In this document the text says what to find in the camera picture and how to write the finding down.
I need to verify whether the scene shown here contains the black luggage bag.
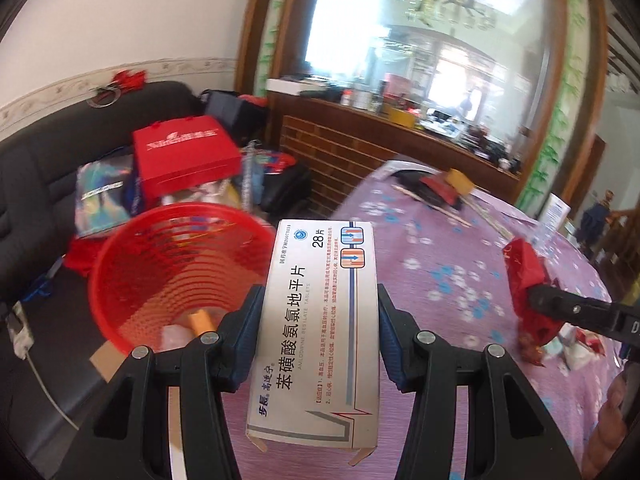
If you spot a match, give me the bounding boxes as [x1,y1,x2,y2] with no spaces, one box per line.
[260,160,313,211]

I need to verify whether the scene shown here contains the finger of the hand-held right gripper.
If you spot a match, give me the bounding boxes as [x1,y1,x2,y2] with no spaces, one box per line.
[525,282,626,332]

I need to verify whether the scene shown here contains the red gift bag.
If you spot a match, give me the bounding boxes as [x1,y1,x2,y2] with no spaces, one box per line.
[131,116,244,200]

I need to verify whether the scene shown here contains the red tassel ornament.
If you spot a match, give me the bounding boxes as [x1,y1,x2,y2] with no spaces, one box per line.
[87,71,150,108]

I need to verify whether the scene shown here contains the iridescent shopping bag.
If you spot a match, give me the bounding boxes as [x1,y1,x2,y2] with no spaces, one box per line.
[75,155,138,238]

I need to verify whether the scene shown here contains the wooden brick-pattern counter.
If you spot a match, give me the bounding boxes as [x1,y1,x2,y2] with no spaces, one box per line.
[265,87,521,221]

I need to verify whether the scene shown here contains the red wrapper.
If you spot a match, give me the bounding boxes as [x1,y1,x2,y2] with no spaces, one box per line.
[501,237,563,361]

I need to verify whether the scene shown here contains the wooden chopstick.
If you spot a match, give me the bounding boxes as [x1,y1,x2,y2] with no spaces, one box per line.
[392,185,473,226]

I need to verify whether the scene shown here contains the white charger with cable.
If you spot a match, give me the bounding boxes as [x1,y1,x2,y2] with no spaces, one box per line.
[5,302,81,431]

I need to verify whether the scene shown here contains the white medicine box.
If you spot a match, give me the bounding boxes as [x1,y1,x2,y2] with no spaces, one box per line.
[245,219,381,466]

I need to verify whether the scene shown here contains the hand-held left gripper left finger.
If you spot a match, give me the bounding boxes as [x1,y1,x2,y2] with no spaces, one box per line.
[60,284,268,480]

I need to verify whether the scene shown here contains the dark blue bag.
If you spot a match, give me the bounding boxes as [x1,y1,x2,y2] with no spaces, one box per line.
[200,90,271,146]

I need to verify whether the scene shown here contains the person's right hand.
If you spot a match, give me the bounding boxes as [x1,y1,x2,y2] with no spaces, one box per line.
[586,370,640,480]

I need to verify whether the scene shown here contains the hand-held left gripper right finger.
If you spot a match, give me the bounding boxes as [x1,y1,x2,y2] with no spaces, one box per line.
[376,282,583,480]

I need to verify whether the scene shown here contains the long wooden stick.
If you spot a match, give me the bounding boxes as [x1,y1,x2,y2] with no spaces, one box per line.
[462,195,516,238]

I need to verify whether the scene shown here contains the black pouch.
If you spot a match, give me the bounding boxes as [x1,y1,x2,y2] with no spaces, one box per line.
[392,170,451,208]

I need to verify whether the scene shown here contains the red packet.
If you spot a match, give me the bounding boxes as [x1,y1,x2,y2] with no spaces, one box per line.
[420,174,458,206]

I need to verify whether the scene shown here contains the crumpled snack wrappers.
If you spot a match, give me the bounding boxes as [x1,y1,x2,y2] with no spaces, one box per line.
[545,325,608,371]

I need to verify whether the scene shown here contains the red mesh basket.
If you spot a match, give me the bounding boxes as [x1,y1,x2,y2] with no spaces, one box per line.
[89,203,277,356]

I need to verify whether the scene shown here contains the wood-framed glass partition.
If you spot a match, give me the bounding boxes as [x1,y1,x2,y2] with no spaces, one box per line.
[235,0,608,216]

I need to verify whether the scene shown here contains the purple floral tablecloth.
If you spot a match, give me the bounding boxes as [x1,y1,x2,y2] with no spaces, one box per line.
[220,160,626,480]

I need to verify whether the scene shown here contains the flat white box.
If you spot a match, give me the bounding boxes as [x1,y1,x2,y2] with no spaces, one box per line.
[266,77,326,96]

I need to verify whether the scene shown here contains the brown cardboard sheet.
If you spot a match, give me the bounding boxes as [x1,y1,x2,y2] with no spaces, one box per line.
[89,340,126,386]

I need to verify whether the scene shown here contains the black leather sofa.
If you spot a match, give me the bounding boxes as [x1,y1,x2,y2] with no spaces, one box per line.
[0,80,313,480]

